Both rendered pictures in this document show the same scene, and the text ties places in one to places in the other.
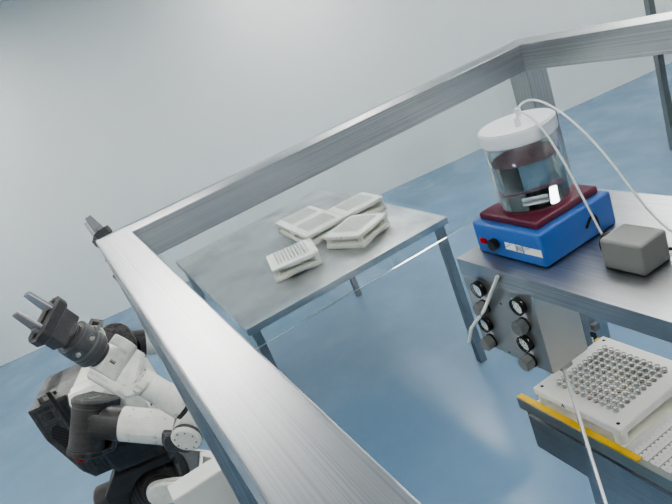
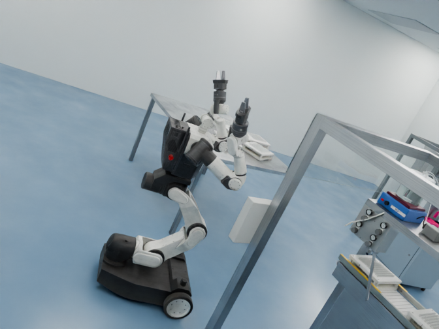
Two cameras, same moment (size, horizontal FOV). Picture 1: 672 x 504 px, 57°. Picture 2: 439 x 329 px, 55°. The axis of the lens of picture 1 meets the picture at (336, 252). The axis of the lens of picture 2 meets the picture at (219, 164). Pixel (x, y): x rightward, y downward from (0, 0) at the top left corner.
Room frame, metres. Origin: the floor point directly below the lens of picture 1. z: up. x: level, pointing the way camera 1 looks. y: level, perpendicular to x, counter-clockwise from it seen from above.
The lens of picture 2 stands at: (-0.80, 1.30, 1.94)
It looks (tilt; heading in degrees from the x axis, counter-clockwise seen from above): 19 degrees down; 343
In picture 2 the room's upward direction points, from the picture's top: 25 degrees clockwise
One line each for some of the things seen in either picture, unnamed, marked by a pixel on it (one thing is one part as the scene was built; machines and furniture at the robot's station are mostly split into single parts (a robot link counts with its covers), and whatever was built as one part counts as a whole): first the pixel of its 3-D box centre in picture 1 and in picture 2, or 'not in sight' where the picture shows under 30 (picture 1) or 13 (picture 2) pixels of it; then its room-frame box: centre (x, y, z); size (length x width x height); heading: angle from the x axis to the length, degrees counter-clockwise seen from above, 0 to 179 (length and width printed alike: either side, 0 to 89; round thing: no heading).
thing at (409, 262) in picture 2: not in sight; (411, 248); (3.07, -2.50, 0.38); 0.63 x 0.57 x 0.76; 9
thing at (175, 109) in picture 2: not in sight; (219, 132); (3.32, 0.21, 0.82); 1.50 x 1.10 x 0.04; 19
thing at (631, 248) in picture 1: (630, 248); (432, 232); (0.97, -0.49, 1.36); 0.10 x 0.07 x 0.06; 20
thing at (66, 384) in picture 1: (106, 408); (185, 147); (1.69, 0.81, 1.10); 0.34 x 0.30 x 0.36; 3
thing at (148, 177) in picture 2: (138, 478); (165, 181); (1.68, 0.84, 0.83); 0.28 x 0.13 x 0.18; 93
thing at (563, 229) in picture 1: (538, 220); (402, 206); (1.19, -0.42, 1.37); 0.21 x 0.20 x 0.09; 110
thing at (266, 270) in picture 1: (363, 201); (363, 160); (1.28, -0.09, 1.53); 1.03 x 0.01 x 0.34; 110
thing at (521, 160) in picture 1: (524, 157); (415, 186); (1.19, -0.42, 1.51); 0.15 x 0.15 x 0.19
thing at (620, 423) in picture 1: (611, 381); (375, 268); (1.15, -0.47, 0.95); 0.25 x 0.24 x 0.02; 110
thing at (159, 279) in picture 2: not in sight; (147, 262); (1.69, 0.73, 0.19); 0.64 x 0.52 x 0.33; 93
